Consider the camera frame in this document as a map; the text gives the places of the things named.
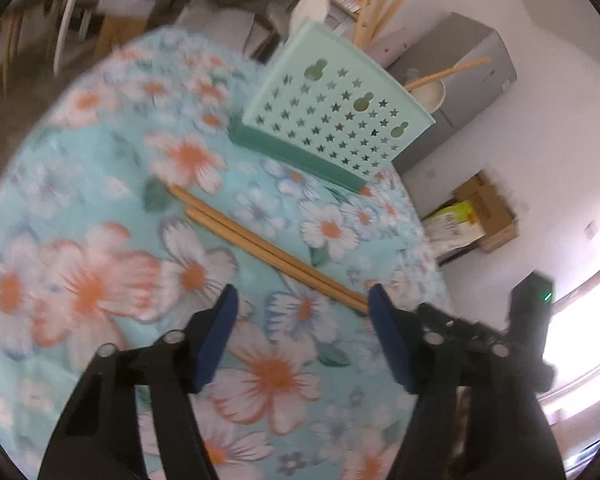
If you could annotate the wooden chair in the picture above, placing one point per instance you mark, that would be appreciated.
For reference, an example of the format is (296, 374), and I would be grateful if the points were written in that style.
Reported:
(10, 40)

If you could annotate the wooden chopstick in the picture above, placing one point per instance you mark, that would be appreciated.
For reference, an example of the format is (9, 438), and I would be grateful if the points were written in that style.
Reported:
(260, 241)
(397, 5)
(380, 0)
(460, 67)
(440, 78)
(260, 255)

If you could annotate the open cardboard box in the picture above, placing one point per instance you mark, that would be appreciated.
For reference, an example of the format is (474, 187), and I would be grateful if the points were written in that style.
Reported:
(490, 215)

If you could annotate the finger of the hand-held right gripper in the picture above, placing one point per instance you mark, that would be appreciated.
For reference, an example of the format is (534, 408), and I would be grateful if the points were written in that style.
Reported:
(465, 327)

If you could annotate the teal star-holed utensil holder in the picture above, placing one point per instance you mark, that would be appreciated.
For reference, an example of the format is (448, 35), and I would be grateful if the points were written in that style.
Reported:
(330, 110)

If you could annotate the small brown carton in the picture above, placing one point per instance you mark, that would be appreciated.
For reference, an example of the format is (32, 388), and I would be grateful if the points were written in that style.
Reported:
(115, 35)

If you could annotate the white-framed side table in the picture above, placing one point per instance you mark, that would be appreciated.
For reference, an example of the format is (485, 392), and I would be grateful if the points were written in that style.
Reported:
(65, 25)

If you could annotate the blue floral tablecloth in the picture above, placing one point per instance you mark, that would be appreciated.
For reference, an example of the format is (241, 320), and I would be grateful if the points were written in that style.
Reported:
(105, 185)

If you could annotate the silver refrigerator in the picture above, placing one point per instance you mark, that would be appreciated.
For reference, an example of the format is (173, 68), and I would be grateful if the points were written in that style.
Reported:
(470, 45)

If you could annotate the white foam box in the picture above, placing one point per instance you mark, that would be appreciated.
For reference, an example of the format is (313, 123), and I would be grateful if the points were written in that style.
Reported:
(125, 1)

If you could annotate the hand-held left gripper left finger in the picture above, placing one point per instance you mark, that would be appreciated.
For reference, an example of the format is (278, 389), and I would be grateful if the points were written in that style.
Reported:
(215, 340)

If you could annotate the white cloth-covered box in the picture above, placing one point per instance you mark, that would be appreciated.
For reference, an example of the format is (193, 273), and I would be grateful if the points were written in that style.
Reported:
(215, 25)

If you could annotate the white and yellow bag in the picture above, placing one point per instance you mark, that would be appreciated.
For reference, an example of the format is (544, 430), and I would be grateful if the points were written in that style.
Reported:
(450, 227)

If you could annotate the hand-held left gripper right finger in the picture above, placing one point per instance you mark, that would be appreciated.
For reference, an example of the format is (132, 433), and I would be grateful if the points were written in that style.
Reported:
(390, 340)

